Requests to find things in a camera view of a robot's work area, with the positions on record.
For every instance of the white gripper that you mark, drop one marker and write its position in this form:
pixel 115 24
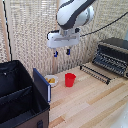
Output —
pixel 63 40

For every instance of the red plastic cup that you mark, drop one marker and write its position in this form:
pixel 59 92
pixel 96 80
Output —
pixel 70 80

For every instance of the black toaster oven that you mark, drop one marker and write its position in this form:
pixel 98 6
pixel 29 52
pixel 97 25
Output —
pixel 115 45

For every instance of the yellow food pieces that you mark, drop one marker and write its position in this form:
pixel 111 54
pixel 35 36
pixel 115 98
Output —
pixel 51 80

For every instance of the white bowl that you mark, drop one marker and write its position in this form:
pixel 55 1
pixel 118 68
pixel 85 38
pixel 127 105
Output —
pixel 51 80

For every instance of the blue box flap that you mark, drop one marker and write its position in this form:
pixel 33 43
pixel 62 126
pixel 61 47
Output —
pixel 41 85

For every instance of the black fabric storage box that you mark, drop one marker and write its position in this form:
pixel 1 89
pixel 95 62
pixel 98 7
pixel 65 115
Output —
pixel 16 100

